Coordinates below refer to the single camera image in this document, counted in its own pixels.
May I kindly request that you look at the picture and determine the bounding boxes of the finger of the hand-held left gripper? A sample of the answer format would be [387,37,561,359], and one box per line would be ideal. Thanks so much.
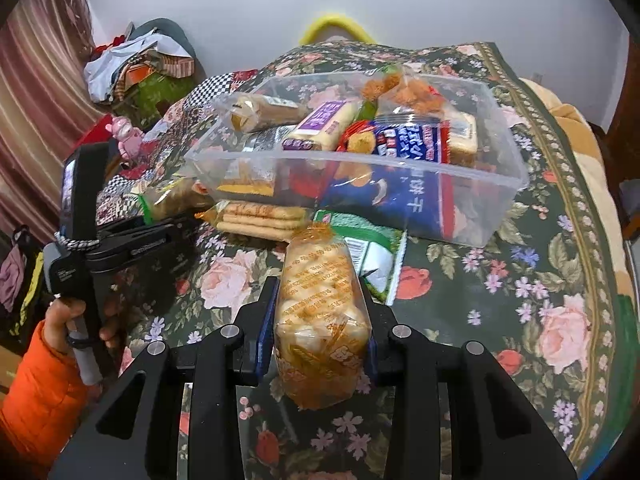
[145,208,213,241]

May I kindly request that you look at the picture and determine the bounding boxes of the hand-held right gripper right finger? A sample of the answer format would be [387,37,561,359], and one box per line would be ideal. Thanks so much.
[357,280,578,480]

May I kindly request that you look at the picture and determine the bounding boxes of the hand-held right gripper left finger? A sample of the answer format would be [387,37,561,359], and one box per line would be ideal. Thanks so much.
[47,275,281,480]

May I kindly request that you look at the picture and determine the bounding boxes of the clear green-edged snack packet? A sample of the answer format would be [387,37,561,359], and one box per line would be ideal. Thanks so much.
[139,176,217,224]

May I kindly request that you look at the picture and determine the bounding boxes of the clear orange-print bread bag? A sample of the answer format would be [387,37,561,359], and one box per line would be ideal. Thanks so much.
[274,224,374,409]

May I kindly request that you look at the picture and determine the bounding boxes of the small silver snack packet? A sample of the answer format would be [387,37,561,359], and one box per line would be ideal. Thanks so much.
[244,126,292,154]

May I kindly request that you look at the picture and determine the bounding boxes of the clear bread roll packet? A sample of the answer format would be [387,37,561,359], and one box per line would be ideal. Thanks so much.
[229,91,309,134]

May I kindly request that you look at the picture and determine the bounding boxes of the purple label cake packet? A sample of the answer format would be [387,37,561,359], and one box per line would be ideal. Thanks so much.
[281,100,362,152]

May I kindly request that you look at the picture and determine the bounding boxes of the clear plastic storage container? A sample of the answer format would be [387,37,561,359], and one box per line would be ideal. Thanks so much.
[184,71,531,249]

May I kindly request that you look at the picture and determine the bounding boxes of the red snack packet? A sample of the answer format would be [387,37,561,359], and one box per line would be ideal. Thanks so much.
[289,119,379,197]

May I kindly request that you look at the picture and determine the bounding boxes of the blue snack bag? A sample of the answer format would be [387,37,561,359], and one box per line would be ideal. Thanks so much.
[320,119,452,233]

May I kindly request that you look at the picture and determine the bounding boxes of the tan cube bread packet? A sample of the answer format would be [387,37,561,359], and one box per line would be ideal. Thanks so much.
[446,111,479,169]

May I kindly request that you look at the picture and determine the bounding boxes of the clear bag of orange fried snacks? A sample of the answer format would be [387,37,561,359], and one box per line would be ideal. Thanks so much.
[361,66,447,124]

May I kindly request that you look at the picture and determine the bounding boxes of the person's left forearm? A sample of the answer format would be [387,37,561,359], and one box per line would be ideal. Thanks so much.
[0,319,103,480]

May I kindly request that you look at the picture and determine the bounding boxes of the person's left hand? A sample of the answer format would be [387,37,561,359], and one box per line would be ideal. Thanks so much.
[44,300,124,362]

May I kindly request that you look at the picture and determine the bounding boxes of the red box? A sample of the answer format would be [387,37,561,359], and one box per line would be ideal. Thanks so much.
[82,114,115,153]

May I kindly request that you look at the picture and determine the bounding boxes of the pink plush toy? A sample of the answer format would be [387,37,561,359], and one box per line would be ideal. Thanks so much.
[110,116,146,162]

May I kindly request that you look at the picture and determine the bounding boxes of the clear packet of long biscuits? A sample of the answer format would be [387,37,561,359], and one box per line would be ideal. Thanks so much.
[196,199,309,242]

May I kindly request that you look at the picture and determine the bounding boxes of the patchwork quilt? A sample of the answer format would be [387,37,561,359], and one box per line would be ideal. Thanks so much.
[95,67,261,226]

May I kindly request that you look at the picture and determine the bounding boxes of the dark clothes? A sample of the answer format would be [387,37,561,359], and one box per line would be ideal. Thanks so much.
[0,224,47,353]

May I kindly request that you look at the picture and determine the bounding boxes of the green and white snack packet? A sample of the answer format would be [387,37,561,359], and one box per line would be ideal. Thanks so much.
[319,209,409,307]

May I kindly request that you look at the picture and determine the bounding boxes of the striped brown curtain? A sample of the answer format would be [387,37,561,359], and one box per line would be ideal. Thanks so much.
[0,0,98,231]

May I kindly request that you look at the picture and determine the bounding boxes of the pile of clothes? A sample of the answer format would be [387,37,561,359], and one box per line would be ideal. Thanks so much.
[81,17,197,111]

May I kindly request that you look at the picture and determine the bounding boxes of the yellow foam tube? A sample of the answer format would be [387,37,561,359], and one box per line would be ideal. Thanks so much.
[299,14,377,46]

